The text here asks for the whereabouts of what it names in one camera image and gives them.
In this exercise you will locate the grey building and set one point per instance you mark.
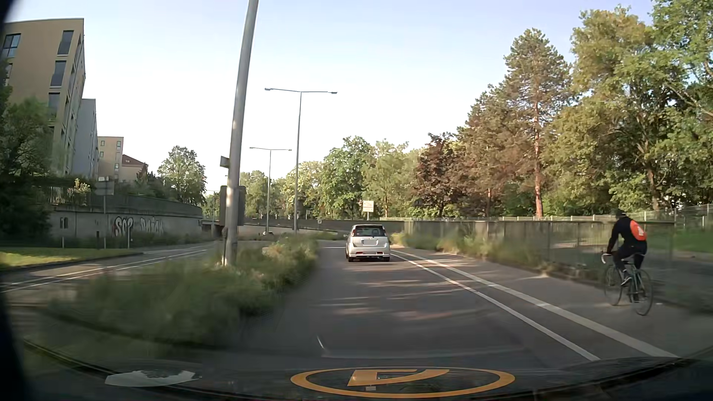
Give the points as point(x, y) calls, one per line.
point(86, 139)

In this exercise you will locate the tall grey pole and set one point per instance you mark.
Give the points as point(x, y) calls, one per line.
point(238, 139)

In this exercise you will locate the grey concrete wall with railing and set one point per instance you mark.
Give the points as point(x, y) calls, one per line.
point(501, 234)

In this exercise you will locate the row of trees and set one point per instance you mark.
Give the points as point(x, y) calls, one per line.
point(557, 139)

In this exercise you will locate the car's own bonnet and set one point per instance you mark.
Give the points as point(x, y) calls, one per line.
point(390, 384)

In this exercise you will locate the white road sign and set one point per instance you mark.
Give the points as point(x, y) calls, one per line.
point(367, 207)

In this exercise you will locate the building with red roof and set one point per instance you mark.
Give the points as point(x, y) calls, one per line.
point(131, 169)

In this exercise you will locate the person on bicycle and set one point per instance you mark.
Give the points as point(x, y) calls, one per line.
point(629, 250)

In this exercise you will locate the road markings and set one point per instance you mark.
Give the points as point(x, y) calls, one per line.
point(501, 304)

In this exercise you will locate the grey asphalt road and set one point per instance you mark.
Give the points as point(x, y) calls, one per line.
point(401, 301)

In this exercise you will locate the road sign on post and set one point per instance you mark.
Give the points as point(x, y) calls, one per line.
point(103, 206)

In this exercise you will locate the dark green tree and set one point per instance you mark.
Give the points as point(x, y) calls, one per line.
point(19, 167)

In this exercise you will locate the beige apartment building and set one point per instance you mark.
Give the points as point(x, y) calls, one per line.
point(44, 83)

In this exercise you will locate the silver car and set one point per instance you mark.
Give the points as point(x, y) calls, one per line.
point(367, 242)

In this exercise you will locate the overgrown grass traffic island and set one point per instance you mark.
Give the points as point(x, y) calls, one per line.
point(189, 295)

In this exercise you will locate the grass verge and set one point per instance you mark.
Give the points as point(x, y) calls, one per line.
point(50, 256)

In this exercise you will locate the concrete wall with graffiti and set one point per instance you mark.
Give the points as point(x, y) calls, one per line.
point(133, 220)

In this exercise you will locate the weedy grass strip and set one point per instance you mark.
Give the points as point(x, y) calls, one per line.
point(473, 245)

